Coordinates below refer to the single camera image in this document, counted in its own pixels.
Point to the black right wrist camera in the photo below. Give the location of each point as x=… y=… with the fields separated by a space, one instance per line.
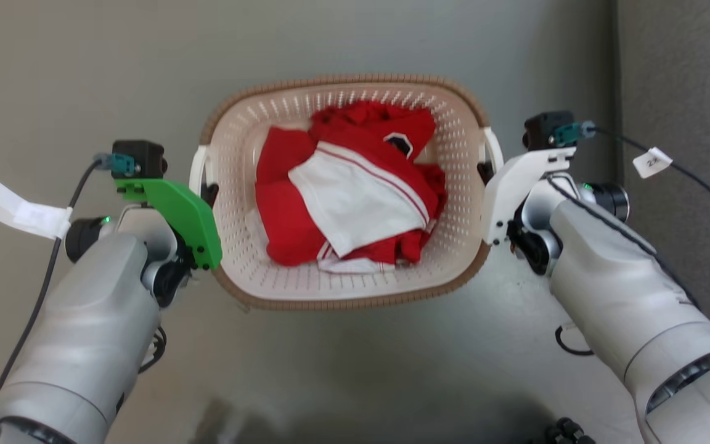
x=543 y=131

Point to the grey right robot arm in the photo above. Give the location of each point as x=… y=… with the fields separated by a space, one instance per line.
x=626 y=296

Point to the long white tape label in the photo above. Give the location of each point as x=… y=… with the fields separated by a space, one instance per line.
x=16 y=209

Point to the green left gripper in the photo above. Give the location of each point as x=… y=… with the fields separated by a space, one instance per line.
x=182 y=213

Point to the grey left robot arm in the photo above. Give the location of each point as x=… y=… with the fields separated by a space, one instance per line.
x=84 y=320

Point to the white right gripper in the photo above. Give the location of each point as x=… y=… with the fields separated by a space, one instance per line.
x=509 y=191

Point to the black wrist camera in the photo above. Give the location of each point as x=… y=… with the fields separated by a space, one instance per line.
x=139 y=159
x=543 y=131

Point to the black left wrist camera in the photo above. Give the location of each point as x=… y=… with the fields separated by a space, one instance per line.
x=139 y=159

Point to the red sports jacket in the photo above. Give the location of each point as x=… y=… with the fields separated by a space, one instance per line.
x=281 y=203

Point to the white shirt with red trim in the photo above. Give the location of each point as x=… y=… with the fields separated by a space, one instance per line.
x=355 y=197

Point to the grey fabric sofa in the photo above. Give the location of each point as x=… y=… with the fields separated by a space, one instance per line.
x=688 y=74

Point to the black ribbed robot part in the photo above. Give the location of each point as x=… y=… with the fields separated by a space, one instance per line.
x=567 y=431

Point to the beige perforated plastic laundry basket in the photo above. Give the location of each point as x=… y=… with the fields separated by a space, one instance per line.
x=238 y=142

